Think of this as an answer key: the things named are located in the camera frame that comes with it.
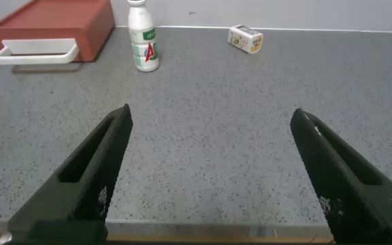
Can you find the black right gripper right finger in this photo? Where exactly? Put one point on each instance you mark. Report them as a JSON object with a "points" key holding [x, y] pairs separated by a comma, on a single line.
{"points": [[345, 190]]}

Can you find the red drawer cabinet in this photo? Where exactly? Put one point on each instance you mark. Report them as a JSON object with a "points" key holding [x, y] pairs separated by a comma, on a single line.
{"points": [[60, 17]]}

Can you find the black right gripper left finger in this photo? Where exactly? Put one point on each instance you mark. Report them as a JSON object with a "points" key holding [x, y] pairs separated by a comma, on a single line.
{"points": [[80, 190]]}

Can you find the small white drink carton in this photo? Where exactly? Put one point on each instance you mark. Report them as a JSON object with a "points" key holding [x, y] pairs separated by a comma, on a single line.
{"points": [[245, 39]]}

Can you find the red drawer box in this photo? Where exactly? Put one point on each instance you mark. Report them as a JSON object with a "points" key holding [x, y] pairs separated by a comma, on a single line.
{"points": [[39, 47]]}

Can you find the white milk bottle green label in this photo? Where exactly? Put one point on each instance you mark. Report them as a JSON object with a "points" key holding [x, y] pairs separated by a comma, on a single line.
{"points": [[143, 41]]}

